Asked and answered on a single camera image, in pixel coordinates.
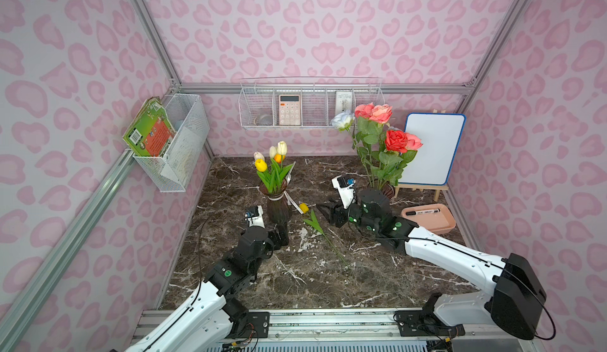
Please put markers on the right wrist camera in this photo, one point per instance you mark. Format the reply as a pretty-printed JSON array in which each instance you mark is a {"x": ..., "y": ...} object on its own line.
[{"x": 345, "y": 185}]

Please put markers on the white remote control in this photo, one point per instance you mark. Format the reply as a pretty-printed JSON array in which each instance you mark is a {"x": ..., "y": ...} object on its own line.
[{"x": 343, "y": 101}]

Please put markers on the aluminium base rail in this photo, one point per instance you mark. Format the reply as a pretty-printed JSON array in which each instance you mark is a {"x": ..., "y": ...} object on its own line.
[{"x": 354, "y": 329}]

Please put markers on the green red book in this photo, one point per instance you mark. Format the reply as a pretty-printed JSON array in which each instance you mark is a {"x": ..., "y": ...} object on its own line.
[{"x": 151, "y": 132}]

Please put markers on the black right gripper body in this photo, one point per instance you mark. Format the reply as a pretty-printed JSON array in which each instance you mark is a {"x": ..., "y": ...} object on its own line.
[{"x": 339, "y": 214}]

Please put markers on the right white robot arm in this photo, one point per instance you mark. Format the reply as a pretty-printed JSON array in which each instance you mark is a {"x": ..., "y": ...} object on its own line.
[{"x": 509, "y": 294}]

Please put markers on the round metal tin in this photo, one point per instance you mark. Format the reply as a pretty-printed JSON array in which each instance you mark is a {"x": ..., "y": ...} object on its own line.
[{"x": 264, "y": 119}]

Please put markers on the pink plastic tray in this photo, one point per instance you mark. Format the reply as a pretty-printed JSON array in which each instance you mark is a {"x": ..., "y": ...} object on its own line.
[{"x": 439, "y": 223}]

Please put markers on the blue framed whiteboard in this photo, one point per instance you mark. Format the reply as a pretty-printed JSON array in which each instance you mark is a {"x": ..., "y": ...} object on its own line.
[{"x": 431, "y": 149}]

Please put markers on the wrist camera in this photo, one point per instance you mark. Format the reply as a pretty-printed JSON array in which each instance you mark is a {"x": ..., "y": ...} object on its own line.
[
  {"x": 254, "y": 216},
  {"x": 345, "y": 185}
]

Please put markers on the red glass vase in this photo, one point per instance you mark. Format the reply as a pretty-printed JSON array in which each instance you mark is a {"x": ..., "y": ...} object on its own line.
[
  {"x": 389, "y": 191},
  {"x": 277, "y": 204}
]

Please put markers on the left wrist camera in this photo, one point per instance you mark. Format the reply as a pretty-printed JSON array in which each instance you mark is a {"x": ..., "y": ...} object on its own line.
[{"x": 254, "y": 216}]

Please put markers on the right red glass vase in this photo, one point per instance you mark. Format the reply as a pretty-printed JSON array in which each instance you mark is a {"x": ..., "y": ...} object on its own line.
[{"x": 389, "y": 191}]

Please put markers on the black white whiteboard marker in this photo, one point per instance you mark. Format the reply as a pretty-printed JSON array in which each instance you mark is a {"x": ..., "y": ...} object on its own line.
[{"x": 430, "y": 211}]

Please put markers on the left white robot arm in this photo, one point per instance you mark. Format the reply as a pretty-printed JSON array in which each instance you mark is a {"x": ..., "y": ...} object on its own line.
[{"x": 213, "y": 312}]

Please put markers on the pink artificial rose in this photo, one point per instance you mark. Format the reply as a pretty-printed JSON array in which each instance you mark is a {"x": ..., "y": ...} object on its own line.
[
  {"x": 363, "y": 130},
  {"x": 379, "y": 118}
]

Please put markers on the left red glass vase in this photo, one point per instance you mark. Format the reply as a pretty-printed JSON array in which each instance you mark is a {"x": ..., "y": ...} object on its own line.
[{"x": 277, "y": 204}]

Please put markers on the white wire wall basket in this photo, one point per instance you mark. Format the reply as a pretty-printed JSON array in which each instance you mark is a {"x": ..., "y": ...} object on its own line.
[{"x": 317, "y": 97}]

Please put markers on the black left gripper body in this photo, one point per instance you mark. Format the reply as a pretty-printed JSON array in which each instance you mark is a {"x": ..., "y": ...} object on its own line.
[{"x": 276, "y": 233}]

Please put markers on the yellow artificial tulip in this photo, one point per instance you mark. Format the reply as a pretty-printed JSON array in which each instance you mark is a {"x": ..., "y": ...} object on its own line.
[
  {"x": 267, "y": 176},
  {"x": 319, "y": 242}
]

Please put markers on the white mesh side basket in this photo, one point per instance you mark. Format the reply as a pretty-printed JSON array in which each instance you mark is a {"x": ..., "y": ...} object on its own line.
[{"x": 173, "y": 171}]

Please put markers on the pink calculator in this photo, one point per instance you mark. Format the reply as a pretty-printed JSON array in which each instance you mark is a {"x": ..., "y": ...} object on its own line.
[{"x": 289, "y": 110}]

